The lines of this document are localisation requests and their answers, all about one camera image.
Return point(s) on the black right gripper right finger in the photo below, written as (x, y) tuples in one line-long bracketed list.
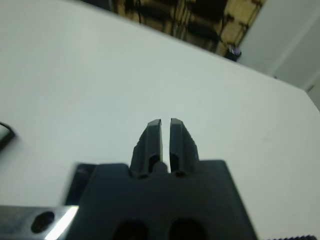
[(182, 147)]

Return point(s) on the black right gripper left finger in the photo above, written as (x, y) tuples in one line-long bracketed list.
[(147, 147)]

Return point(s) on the small black phone device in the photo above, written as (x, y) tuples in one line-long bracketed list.
[(80, 182)]

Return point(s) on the black box base white insert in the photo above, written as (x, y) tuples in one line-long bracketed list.
[(3, 133)]

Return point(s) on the small black waste bin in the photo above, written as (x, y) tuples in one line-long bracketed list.
[(233, 55)]

